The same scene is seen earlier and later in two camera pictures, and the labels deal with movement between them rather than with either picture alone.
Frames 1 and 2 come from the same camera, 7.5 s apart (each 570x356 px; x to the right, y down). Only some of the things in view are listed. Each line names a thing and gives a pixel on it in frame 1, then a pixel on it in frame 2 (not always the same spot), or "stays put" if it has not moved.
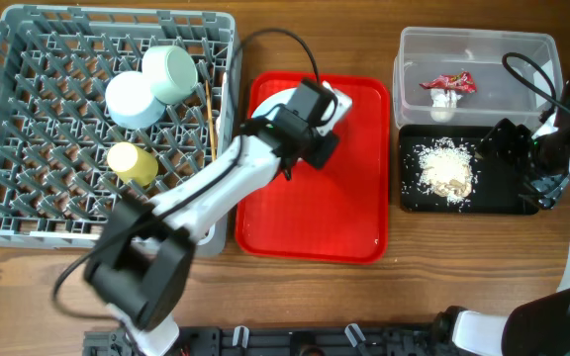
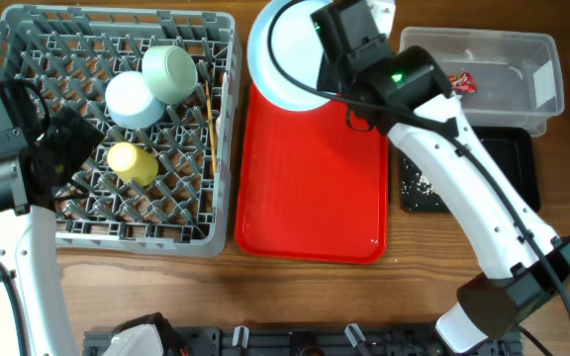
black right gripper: x=545 y=192 -> x=328 y=79
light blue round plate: x=265 y=105 -> x=285 y=52
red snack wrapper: x=460 y=82 stays put
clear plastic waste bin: x=467 y=77 stays put
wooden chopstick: x=211 y=125 stays put
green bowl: x=169 y=72 stays put
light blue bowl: x=131 y=102 stays put
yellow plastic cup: x=133 y=164 stays put
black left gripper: x=318 y=161 -> x=78 y=133
